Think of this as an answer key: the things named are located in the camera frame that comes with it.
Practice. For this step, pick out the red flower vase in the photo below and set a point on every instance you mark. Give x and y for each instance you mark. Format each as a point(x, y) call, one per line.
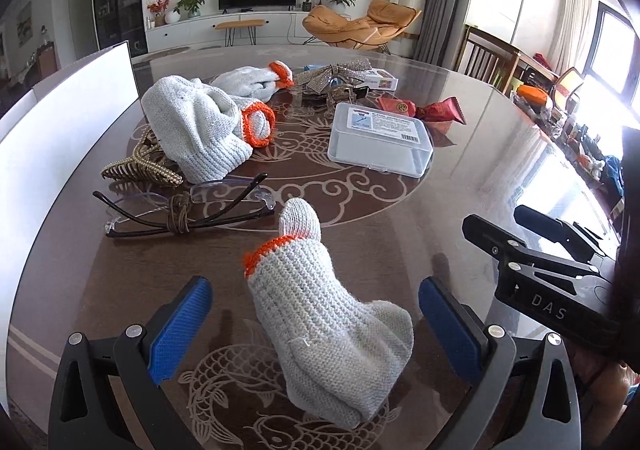
point(158, 9)

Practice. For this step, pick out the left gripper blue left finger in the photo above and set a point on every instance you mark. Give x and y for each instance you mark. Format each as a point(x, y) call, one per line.
point(84, 413)

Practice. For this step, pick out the blue white cardboard box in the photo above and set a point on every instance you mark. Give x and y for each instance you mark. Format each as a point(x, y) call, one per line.
point(379, 79)

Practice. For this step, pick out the white knit glove orange cuff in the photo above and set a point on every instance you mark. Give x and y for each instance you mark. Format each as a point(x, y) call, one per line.
point(340, 357)

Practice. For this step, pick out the wooden bench stool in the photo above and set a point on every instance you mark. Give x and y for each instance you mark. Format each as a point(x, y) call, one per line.
point(233, 28)

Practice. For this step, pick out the gold claw hair clip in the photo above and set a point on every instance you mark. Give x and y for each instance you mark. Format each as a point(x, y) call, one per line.
point(147, 162)

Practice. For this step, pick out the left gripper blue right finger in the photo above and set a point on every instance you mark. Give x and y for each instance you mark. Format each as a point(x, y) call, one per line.
point(527, 384)

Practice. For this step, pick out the clear safety glasses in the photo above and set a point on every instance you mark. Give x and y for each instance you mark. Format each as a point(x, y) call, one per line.
point(220, 203)

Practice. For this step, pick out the rhinestone bow hair clip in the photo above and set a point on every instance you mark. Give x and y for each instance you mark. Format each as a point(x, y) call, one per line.
point(318, 82)

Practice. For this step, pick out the orange object on sideboard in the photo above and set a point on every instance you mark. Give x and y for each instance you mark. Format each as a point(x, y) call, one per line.
point(533, 95)

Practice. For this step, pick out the orange lounge chair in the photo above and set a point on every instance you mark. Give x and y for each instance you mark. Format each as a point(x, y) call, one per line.
point(383, 22)

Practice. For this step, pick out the red snack packet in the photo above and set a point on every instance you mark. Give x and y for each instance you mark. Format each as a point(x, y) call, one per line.
point(448, 110)

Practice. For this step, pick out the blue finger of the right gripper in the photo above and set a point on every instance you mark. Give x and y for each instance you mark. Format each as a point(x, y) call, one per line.
point(502, 246)
point(581, 243)

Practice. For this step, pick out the potted green plant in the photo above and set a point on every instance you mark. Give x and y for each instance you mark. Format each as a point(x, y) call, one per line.
point(192, 8)

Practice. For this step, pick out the white tv cabinet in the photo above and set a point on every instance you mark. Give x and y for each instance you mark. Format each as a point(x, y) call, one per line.
point(283, 27)

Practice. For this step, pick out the white storage bin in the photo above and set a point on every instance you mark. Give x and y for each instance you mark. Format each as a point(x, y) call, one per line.
point(53, 145)

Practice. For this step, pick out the clear plastic storage box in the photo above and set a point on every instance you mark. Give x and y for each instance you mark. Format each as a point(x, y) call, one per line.
point(379, 140)

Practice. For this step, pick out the wooden dining chair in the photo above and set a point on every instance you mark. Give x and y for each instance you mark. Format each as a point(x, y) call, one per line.
point(487, 58)

